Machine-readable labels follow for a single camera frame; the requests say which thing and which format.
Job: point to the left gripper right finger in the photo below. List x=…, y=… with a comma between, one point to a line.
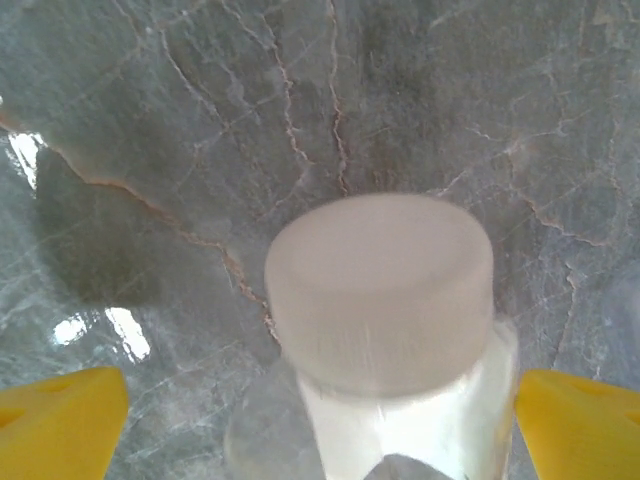
x=585, y=430

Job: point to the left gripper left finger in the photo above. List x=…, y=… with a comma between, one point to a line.
x=55, y=425

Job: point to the small bottle frosted wide cap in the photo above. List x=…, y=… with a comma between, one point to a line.
x=380, y=280

